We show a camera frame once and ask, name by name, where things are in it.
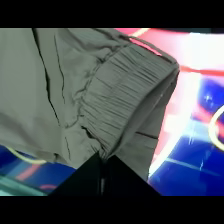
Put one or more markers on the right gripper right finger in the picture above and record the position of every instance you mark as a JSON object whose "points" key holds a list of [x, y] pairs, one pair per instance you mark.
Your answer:
{"points": [[128, 181]]}

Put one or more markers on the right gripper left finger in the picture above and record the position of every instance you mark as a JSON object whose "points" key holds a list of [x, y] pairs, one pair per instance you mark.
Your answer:
{"points": [[87, 180]]}

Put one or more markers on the grey pants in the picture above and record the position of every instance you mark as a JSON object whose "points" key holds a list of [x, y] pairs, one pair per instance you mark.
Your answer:
{"points": [[83, 93]]}

